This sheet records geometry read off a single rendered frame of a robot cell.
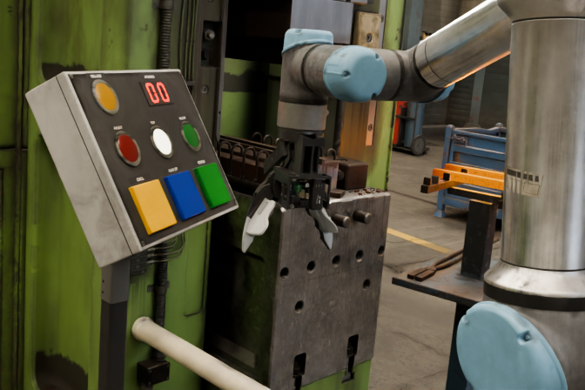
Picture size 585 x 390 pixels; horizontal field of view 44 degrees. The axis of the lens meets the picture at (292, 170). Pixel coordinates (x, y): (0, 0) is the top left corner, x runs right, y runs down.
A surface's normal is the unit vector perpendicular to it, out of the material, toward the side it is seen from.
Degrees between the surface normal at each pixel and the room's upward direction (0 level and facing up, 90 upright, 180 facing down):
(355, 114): 90
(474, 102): 90
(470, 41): 110
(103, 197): 90
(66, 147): 90
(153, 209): 60
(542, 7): 132
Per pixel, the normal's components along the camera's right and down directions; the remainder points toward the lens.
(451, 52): -0.74, 0.39
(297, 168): -0.92, 0.00
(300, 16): 0.70, 0.18
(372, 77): 0.50, 0.19
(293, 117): -0.36, 0.14
